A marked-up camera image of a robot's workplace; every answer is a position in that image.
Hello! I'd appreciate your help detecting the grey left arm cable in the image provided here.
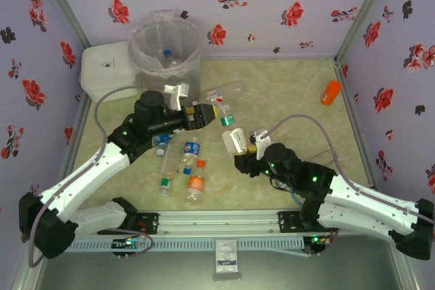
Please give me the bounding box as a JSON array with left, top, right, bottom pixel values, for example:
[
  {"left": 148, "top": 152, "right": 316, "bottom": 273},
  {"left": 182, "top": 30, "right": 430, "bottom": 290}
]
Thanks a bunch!
[{"left": 27, "top": 85, "right": 171, "bottom": 268}]

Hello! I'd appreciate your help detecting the slim clear green-cap bottle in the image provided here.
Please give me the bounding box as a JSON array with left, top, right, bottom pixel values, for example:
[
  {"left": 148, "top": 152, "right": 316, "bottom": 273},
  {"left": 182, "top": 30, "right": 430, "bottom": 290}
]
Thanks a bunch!
[{"left": 158, "top": 142, "right": 177, "bottom": 198}]

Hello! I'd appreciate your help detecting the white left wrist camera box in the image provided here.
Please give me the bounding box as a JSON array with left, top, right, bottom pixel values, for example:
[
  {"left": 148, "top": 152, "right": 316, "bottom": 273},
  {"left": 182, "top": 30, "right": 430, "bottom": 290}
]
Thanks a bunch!
[{"left": 162, "top": 81, "right": 190, "bottom": 111}]

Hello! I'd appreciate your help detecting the aluminium corner post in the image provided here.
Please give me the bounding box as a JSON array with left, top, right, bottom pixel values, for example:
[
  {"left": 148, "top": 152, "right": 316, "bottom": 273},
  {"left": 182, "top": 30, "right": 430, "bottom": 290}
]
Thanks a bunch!
[
  {"left": 334, "top": 0, "right": 397, "bottom": 63},
  {"left": 32, "top": 0, "right": 93, "bottom": 50}
]

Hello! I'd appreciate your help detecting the orange pill bottle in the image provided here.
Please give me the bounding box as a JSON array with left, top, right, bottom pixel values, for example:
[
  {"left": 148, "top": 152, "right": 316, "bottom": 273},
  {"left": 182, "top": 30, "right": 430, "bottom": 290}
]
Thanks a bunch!
[{"left": 319, "top": 80, "right": 343, "bottom": 106}]

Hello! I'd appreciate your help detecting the aluminium lower frame bar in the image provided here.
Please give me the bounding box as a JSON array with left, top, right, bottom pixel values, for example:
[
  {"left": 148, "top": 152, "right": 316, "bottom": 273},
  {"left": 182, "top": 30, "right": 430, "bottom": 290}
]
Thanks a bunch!
[
  {"left": 397, "top": 257, "right": 421, "bottom": 290},
  {"left": 12, "top": 255, "right": 38, "bottom": 290}
]

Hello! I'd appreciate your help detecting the aluminium front rail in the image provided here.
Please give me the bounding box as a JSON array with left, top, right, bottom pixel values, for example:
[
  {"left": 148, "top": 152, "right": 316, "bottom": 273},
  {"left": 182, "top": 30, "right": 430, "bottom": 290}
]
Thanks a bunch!
[{"left": 73, "top": 210, "right": 341, "bottom": 236}]

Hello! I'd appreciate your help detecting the white label card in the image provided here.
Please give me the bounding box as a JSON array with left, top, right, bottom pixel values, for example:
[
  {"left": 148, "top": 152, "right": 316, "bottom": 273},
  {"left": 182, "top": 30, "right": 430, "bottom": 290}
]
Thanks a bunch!
[{"left": 212, "top": 238, "right": 243, "bottom": 283}]

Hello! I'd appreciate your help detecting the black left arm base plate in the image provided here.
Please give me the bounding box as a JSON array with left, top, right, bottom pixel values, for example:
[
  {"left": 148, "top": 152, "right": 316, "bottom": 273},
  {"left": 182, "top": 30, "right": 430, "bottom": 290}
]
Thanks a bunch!
[{"left": 97, "top": 211, "right": 160, "bottom": 236}]

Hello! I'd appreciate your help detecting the blue-label white-cap plastic bottle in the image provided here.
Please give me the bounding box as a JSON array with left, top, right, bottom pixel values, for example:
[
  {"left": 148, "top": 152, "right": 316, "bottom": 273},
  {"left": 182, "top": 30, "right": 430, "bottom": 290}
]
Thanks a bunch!
[{"left": 152, "top": 132, "right": 175, "bottom": 158}]

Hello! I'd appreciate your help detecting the white-label green-cap plastic bottle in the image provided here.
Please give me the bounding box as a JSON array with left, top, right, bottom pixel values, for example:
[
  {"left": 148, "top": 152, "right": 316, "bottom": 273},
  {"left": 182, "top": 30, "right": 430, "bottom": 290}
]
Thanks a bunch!
[{"left": 222, "top": 128, "right": 247, "bottom": 155}]

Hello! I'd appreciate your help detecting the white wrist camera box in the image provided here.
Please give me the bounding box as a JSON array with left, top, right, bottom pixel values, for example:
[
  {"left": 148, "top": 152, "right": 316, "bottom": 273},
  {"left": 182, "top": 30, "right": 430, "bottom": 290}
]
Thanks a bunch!
[
  {"left": 162, "top": 81, "right": 190, "bottom": 111},
  {"left": 249, "top": 128, "right": 273, "bottom": 160}
]

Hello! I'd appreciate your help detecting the grey right arm cable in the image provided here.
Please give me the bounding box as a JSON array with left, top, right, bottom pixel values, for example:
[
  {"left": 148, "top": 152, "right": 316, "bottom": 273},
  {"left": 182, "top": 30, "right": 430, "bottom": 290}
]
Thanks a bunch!
[{"left": 266, "top": 115, "right": 435, "bottom": 257}]

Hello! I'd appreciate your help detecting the transparent plastic bin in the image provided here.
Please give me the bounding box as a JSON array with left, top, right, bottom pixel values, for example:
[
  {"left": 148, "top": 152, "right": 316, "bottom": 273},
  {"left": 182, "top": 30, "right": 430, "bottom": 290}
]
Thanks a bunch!
[{"left": 128, "top": 11, "right": 203, "bottom": 101}]

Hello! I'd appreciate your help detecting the white slotted cable duct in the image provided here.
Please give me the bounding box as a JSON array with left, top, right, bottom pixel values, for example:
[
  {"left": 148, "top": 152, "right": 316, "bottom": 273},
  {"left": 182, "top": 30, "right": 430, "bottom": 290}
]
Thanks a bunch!
[{"left": 67, "top": 237, "right": 303, "bottom": 253}]

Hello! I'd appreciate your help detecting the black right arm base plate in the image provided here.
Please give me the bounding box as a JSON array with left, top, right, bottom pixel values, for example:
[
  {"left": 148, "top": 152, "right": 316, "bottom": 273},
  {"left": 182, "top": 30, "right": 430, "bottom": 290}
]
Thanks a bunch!
[{"left": 277, "top": 210, "right": 341, "bottom": 233}]

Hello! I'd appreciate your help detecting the orange-label orange-cap bottle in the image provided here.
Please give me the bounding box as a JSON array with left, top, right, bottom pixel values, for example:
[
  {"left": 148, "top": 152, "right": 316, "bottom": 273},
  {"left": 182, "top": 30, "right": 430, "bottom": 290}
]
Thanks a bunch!
[{"left": 184, "top": 160, "right": 207, "bottom": 206}]

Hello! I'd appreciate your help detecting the wide clear green-cap bottle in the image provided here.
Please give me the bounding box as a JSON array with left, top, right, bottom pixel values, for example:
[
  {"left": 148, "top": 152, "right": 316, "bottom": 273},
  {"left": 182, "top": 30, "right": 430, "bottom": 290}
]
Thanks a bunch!
[{"left": 210, "top": 94, "right": 236, "bottom": 127}]

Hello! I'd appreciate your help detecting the Pepsi bottle blue cap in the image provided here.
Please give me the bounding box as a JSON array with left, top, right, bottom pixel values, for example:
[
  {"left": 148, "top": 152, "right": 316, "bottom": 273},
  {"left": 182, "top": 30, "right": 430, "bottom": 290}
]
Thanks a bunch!
[
  {"left": 159, "top": 49, "right": 184, "bottom": 70},
  {"left": 178, "top": 137, "right": 202, "bottom": 175}
]

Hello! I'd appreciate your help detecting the clear plastic bin liner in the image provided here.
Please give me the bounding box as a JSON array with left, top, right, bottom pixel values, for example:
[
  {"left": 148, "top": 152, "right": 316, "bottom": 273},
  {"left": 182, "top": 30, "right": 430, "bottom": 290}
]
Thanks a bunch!
[{"left": 128, "top": 11, "right": 203, "bottom": 79}]

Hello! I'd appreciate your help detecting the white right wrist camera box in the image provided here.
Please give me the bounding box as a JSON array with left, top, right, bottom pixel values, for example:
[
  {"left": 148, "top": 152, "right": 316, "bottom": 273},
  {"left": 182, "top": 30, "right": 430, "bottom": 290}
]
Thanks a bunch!
[{"left": 249, "top": 128, "right": 273, "bottom": 160}]

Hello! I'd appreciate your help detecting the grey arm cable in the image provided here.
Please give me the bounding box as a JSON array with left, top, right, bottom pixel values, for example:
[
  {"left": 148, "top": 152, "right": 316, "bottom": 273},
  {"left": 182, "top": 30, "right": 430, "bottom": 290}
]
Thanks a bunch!
[
  {"left": 266, "top": 115, "right": 435, "bottom": 257},
  {"left": 27, "top": 85, "right": 171, "bottom": 268}
]

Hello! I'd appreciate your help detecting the white lidded storage box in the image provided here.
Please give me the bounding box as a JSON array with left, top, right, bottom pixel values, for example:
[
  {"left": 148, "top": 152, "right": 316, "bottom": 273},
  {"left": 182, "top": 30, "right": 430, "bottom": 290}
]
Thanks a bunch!
[{"left": 79, "top": 41, "right": 140, "bottom": 103}]

